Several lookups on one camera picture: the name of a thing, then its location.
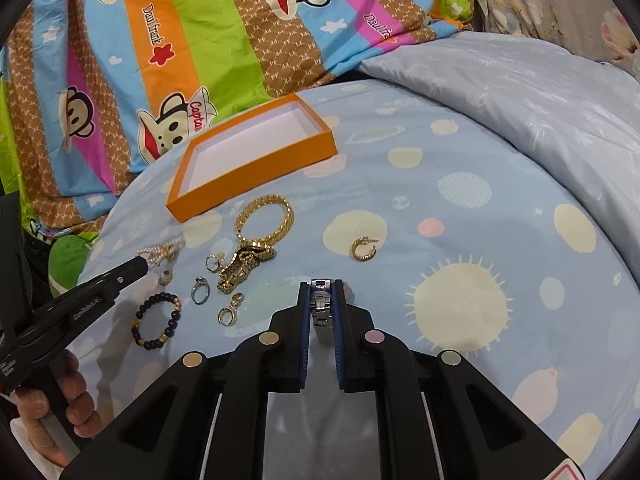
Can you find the green plush toy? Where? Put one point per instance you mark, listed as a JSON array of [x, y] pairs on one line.
[[67, 259]]

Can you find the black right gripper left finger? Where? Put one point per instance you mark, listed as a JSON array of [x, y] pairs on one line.
[[277, 358]]

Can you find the grey floral bedsheet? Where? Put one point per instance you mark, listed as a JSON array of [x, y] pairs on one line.
[[593, 29]]

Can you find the silver metal watch clasp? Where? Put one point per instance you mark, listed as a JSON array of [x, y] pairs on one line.
[[321, 301]]

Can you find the pale blue duvet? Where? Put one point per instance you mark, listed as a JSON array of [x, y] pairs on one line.
[[576, 118]]

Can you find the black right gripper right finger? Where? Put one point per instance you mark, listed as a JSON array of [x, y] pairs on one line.
[[367, 358]]

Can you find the person's left hand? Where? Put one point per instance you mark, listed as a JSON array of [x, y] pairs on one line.
[[38, 410]]

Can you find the colourful monkey print quilt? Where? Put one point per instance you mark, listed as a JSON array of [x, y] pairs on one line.
[[94, 91]]

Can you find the orange jewelry box tray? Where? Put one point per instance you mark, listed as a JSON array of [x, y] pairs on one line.
[[246, 151]]

